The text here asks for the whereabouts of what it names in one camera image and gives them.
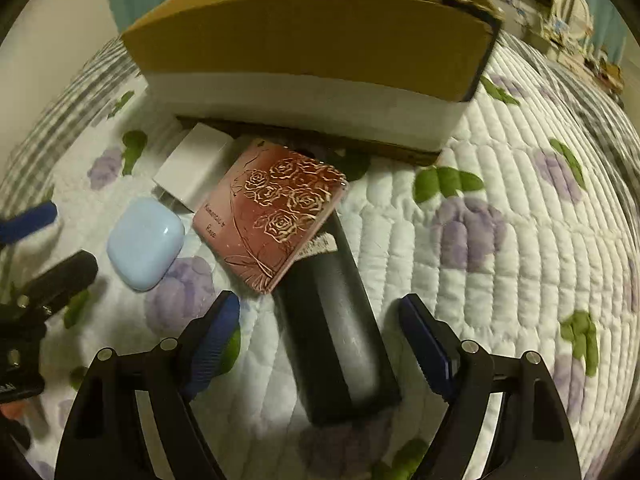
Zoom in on pink rose embossed case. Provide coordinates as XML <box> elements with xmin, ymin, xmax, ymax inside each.
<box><xmin>192</xmin><ymin>138</ymin><xmax>349</xmax><ymax>296</ymax></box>

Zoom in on light blue earbuds case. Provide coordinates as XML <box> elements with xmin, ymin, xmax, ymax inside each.
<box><xmin>106</xmin><ymin>197</ymin><xmax>185</xmax><ymax>293</ymax></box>

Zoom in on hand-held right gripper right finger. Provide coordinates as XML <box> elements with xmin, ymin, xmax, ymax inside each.
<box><xmin>398</xmin><ymin>294</ymin><xmax>583</xmax><ymax>480</ymax></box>

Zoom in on black rectangular box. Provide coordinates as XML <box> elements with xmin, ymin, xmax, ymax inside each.
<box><xmin>273</xmin><ymin>213</ymin><xmax>403</xmax><ymax>426</ymax></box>

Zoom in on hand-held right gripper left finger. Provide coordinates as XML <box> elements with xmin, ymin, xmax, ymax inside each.
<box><xmin>54</xmin><ymin>290</ymin><xmax>242</xmax><ymax>480</ymax></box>

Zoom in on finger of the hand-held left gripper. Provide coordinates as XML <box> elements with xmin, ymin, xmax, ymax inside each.
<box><xmin>0</xmin><ymin>202</ymin><xmax>58</xmax><ymax>244</ymax></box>
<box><xmin>10</xmin><ymin>250</ymin><xmax>99</xmax><ymax>317</ymax></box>

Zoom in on white charger adapter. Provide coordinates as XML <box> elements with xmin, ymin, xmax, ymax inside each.
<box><xmin>152</xmin><ymin>122</ymin><xmax>237</xmax><ymax>213</ymax></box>

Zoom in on white oval mirror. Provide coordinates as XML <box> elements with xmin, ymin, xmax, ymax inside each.
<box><xmin>550</xmin><ymin>0</ymin><xmax>596</xmax><ymax>56</ymax></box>

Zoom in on cardboard box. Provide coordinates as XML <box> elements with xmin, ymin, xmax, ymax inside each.
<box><xmin>121</xmin><ymin>0</ymin><xmax>503</xmax><ymax>166</ymax></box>

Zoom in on floral quilted blanket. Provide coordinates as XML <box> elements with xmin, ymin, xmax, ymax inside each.
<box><xmin>10</xmin><ymin>30</ymin><xmax>640</xmax><ymax>480</ymax></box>

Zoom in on plaid grey bedsheet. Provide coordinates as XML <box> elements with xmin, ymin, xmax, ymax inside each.
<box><xmin>0</xmin><ymin>37</ymin><xmax>146</xmax><ymax>211</ymax></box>

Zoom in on cluttered dresser items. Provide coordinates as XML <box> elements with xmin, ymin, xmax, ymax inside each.
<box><xmin>530</xmin><ymin>15</ymin><xmax>626</xmax><ymax>96</ymax></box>

